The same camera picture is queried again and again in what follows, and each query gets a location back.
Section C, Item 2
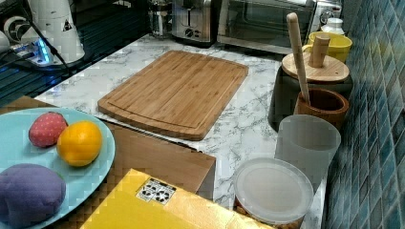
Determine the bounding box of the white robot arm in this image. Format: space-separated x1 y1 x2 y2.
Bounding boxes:
1 0 85 68

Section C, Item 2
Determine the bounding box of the silver two-slot toaster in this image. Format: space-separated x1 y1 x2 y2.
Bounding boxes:
172 0 222 48

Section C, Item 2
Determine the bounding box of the silver toaster oven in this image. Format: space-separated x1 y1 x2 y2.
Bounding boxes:
217 0 342 54

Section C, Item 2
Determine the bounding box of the bamboo cutting board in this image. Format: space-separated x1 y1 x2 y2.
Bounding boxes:
97 51 248 141

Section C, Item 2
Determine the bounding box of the wooden tray box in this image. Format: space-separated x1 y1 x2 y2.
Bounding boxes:
0 94 217 229

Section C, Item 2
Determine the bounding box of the clear jar with plastic lid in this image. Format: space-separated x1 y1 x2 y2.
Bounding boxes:
234 157 314 229

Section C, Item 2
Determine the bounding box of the yellow cereal box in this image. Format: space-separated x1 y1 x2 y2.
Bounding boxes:
80 170 273 229

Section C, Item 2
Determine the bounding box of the frosted grey plastic cup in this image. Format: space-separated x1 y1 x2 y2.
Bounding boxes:
275 114 341 192

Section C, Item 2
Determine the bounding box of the silver kettle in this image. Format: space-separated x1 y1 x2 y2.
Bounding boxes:
148 0 172 39

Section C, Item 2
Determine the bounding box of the wooden mortar with pestle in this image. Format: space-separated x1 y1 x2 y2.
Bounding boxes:
282 12 349 129

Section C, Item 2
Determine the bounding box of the black canister with wooden lid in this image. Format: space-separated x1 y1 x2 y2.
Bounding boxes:
267 33 353 133

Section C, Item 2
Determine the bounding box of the yellow toy lemon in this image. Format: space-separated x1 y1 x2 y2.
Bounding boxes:
56 121 103 167

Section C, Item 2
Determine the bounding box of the yellow mug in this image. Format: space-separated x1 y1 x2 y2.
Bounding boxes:
308 31 352 62

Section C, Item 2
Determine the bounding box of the red toy strawberry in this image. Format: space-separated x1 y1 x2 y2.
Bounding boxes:
29 112 69 148

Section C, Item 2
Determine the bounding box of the small white-capped bottle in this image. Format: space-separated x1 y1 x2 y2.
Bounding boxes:
321 17 345 35

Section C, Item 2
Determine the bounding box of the purple toy fruit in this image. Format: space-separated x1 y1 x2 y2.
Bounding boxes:
1 163 66 229

